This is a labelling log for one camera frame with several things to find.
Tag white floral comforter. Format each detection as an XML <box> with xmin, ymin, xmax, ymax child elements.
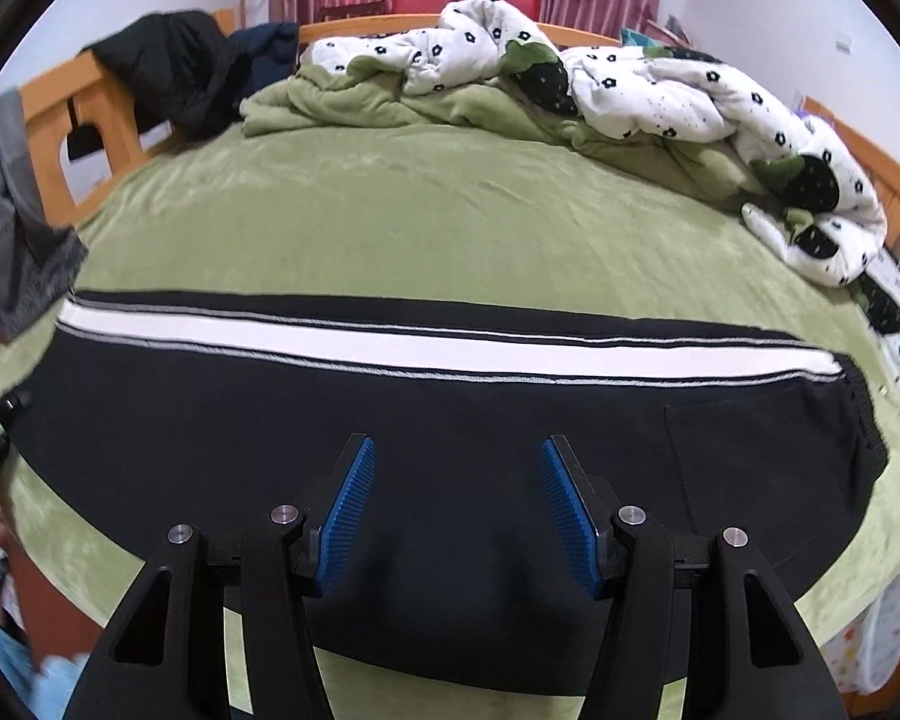
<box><xmin>300</xmin><ymin>0</ymin><xmax>890</xmax><ymax>290</ymax></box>

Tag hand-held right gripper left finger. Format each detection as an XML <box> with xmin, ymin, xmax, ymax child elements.
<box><xmin>61</xmin><ymin>433</ymin><xmax>377</xmax><ymax>720</ymax></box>

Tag crumpled green fleece blanket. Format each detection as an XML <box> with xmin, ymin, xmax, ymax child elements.
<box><xmin>240</xmin><ymin>60</ymin><xmax>758</xmax><ymax>203</ymax></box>

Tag wooden bed frame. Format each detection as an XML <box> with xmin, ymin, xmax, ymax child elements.
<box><xmin>0</xmin><ymin>7</ymin><xmax>900</xmax><ymax>421</ymax></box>

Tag grey jeans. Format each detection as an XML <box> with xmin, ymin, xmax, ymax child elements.
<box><xmin>0</xmin><ymin>90</ymin><xmax>89</xmax><ymax>346</ymax></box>

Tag black jacket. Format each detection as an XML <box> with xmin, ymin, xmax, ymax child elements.
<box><xmin>82</xmin><ymin>10</ymin><xmax>252</xmax><ymax>142</ymax></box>

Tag light blue cloth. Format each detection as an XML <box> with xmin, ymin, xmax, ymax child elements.
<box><xmin>0</xmin><ymin>600</ymin><xmax>95</xmax><ymax>720</ymax></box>

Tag black pants with white stripe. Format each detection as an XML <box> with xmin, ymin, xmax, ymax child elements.
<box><xmin>7</xmin><ymin>289</ymin><xmax>892</xmax><ymax>680</ymax></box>

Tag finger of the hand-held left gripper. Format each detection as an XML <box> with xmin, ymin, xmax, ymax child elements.
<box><xmin>0</xmin><ymin>388</ymin><xmax>35</xmax><ymax>432</ymax></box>

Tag dark wooden chair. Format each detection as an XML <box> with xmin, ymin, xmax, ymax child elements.
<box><xmin>319</xmin><ymin>0</ymin><xmax>387</xmax><ymax>22</ymax></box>

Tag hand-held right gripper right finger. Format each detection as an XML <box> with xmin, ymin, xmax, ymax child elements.
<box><xmin>540</xmin><ymin>435</ymin><xmax>848</xmax><ymax>720</ymax></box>

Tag navy blue garment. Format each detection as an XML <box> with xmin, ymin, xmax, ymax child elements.
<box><xmin>229</xmin><ymin>22</ymin><xmax>301</xmax><ymax>98</ymax></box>

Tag leaning picture frames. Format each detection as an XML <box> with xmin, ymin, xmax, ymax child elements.
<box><xmin>649</xmin><ymin>13</ymin><xmax>692</xmax><ymax>44</ymax></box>

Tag star-printed plastic basin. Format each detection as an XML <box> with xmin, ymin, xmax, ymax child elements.
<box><xmin>825</xmin><ymin>570</ymin><xmax>900</xmax><ymax>698</ymax></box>

